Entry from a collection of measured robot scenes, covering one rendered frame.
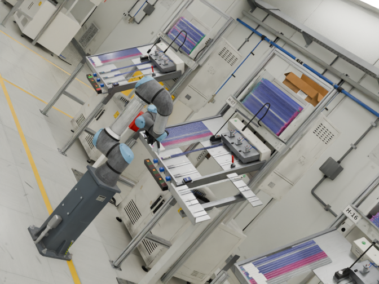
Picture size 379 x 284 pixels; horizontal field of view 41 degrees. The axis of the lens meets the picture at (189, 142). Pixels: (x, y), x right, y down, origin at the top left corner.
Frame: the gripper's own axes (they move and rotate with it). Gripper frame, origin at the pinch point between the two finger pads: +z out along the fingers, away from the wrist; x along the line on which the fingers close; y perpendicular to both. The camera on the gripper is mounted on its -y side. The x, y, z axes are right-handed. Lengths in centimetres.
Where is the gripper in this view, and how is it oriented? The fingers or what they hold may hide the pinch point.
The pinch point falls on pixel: (155, 149)
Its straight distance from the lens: 355.5
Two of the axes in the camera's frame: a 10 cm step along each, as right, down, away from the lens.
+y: -9.0, 2.1, -3.9
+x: 4.4, 5.2, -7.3
